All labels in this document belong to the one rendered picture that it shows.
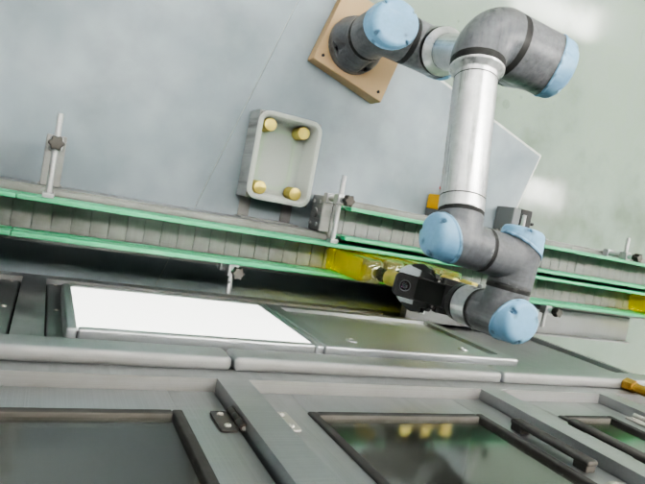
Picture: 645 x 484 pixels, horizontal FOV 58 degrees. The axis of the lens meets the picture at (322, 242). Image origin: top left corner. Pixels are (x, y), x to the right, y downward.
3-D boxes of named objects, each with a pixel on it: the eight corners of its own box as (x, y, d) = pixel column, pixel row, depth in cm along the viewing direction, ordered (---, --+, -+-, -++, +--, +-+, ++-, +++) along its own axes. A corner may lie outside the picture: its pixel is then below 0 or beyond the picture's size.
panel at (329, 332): (59, 297, 116) (62, 347, 85) (61, 282, 116) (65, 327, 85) (424, 330, 155) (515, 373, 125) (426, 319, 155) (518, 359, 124)
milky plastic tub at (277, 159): (235, 195, 151) (246, 197, 144) (250, 109, 150) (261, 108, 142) (296, 205, 159) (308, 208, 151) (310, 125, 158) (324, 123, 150)
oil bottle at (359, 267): (323, 267, 151) (364, 283, 132) (328, 246, 151) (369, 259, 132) (343, 270, 154) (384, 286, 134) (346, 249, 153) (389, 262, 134)
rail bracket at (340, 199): (315, 238, 148) (336, 245, 137) (326, 173, 147) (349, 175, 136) (324, 240, 150) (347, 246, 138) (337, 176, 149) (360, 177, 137)
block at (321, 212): (304, 228, 154) (316, 230, 148) (311, 193, 154) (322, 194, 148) (317, 229, 156) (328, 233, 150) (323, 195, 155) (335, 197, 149)
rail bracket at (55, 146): (35, 190, 129) (33, 197, 109) (48, 115, 128) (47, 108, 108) (59, 194, 131) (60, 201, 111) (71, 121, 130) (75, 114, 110)
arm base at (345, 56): (344, 6, 154) (361, -7, 145) (387, 39, 160) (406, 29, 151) (319, 53, 152) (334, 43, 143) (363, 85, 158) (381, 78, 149)
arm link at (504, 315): (549, 302, 96) (535, 351, 96) (502, 288, 106) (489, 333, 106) (514, 292, 92) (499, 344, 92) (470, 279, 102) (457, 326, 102)
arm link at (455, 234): (481, -28, 97) (449, 252, 86) (530, -2, 102) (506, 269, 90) (439, 7, 108) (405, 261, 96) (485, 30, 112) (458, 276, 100)
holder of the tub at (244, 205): (232, 214, 152) (241, 217, 145) (250, 110, 151) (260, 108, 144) (291, 225, 160) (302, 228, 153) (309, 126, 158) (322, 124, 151)
